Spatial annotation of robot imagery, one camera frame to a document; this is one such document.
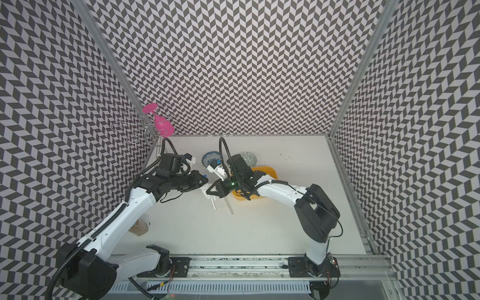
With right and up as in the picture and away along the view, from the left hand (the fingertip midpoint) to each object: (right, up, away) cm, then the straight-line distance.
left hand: (206, 182), depth 77 cm
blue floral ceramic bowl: (-3, +9, +28) cm, 29 cm away
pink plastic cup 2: (-29, +34, +10) cm, 46 cm away
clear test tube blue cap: (+2, -7, -1) cm, 7 cm away
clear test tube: (+8, -14, +12) cm, 20 cm away
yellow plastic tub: (+28, +3, +19) cm, 34 cm away
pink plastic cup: (-25, +26, +15) cm, 39 cm away
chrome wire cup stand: (-47, +26, +31) cm, 62 cm away
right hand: (+1, -5, -1) cm, 5 cm away
